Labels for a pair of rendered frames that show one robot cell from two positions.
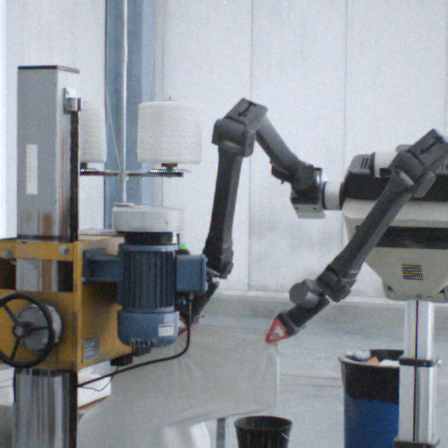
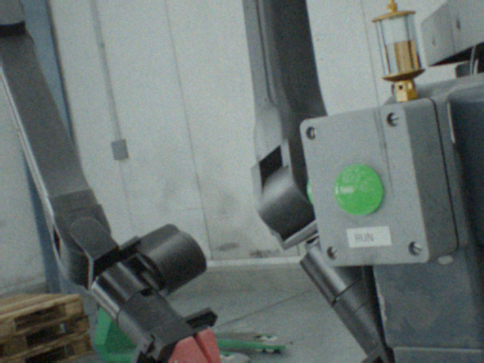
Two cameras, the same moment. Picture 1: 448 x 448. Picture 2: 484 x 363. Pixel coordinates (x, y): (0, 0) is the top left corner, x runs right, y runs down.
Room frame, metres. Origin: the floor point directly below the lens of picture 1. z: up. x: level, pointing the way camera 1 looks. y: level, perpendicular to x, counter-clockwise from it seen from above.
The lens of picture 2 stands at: (3.76, 0.27, 1.33)
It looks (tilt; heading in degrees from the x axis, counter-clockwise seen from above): 3 degrees down; 202
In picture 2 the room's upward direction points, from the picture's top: 10 degrees counter-clockwise
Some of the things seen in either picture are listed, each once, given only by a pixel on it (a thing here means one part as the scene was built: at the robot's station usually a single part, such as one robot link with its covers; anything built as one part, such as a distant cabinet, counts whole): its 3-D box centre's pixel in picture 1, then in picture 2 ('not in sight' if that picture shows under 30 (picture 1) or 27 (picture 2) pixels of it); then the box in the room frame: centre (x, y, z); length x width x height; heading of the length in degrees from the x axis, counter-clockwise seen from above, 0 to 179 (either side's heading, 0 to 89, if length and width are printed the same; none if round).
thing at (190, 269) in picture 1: (190, 278); not in sight; (2.69, 0.07, 1.25); 0.10 x 0.08 x 0.12; 4
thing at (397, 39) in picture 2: not in sight; (398, 44); (3.16, 0.15, 1.37); 0.03 x 0.02 x 0.03; 69
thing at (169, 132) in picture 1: (169, 133); not in sight; (2.82, 0.13, 1.61); 0.17 x 0.17 x 0.17
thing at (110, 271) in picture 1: (110, 266); not in sight; (2.68, 0.26, 1.27); 0.12 x 0.09 x 0.09; 159
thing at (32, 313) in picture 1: (36, 325); not in sight; (2.61, 0.43, 1.14); 0.11 x 0.06 x 0.11; 69
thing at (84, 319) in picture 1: (66, 297); not in sight; (2.80, 0.39, 1.18); 0.34 x 0.25 x 0.31; 159
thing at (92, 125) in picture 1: (79, 132); not in sight; (2.92, 0.37, 1.61); 0.15 x 0.14 x 0.17; 69
